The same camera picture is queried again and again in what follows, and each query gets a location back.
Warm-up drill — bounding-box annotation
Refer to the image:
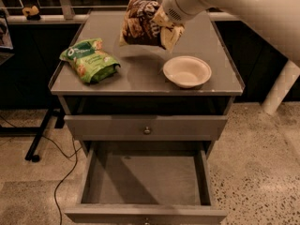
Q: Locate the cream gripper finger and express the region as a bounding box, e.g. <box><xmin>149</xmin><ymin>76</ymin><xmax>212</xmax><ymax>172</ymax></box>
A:
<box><xmin>160</xmin><ymin>26</ymin><xmax>185</xmax><ymax>52</ymax></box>
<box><xmin>152</xmin><ymin>7</ymin><xmax>174</xmax><ymax>28</ymax></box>

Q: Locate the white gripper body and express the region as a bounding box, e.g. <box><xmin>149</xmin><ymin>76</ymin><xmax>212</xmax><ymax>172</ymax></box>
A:
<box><xmin>161</xmin><ymin>0</ymin><xmax>211</xmax><ymax>23</ymax></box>

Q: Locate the brown chip bag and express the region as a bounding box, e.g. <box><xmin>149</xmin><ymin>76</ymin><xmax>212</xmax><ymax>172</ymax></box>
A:
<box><xmin>119</xmin><ymin>0</ymin><xmax>164</xmax><ymax>49</ymax></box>

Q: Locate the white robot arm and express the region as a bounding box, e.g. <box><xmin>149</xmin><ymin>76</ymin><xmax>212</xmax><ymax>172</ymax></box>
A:
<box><xmin>154</xmin><ymin>0</ymin><xmax>300</xmax><ymax>114</ymax></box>

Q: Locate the grey drawer cabinet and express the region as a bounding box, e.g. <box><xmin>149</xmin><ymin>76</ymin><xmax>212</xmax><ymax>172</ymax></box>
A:
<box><xmin>48</xmin><ymin>10</ymin><xmax>246</xmax><ymax>152</ymax></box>

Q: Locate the green chip bag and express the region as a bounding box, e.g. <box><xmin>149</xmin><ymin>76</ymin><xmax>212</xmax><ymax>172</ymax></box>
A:
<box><xmin>59</xmin><ymin>38</ymin><xmax>120</xmax><ymax>83</ymax></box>

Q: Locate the grey top drawer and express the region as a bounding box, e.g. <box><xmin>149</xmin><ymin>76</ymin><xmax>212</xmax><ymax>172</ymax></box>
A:
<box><xmin>65</xmin><ymin>115</ymin><xmax>227</xmax><ymax>141</ymax></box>

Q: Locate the grey open middle drawer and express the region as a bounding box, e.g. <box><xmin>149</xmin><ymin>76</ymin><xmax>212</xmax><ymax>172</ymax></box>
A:
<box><xmin>65</xmin><ymin>142</ymin><xmax>227</xmax><ymax>225</ymax></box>

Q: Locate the white paper bowl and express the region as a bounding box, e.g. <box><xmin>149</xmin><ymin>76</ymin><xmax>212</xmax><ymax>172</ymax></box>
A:
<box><xmin>162</xmin><ymin>56</ymin><xmax>212</xmax><ymax>89</ymax></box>

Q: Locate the metal window railing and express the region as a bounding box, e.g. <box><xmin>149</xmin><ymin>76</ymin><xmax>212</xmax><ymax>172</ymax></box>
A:
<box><xmin>0</xmin><ymin>0</ymin><xmax>300</xmax><ymax>26</ymax></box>

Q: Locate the yellow black small object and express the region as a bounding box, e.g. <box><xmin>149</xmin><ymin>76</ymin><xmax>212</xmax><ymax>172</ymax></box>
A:
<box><xmin>22</xmin><ymin>5</ymin><xmax>40</xmax><ymax>21</ymax></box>

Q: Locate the dark poster board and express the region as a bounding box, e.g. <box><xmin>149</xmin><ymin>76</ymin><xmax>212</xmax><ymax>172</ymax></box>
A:
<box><xmin>0</xmin><ymin>9</ymin><xmax>14</xmax><ymax>66</ymax></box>

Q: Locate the black table leg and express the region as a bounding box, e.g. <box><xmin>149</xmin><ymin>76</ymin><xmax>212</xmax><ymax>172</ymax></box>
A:
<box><xmin>0</xmin><ymin>109</ymin><xmax>65</xmax><ymax>162</ymax></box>

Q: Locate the black floor cable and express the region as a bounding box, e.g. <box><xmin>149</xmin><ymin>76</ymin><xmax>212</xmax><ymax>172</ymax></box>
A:
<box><xmin>0</xmin><ymin>115</ymin><xmax>83</xmax><ymax>225</ymax></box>

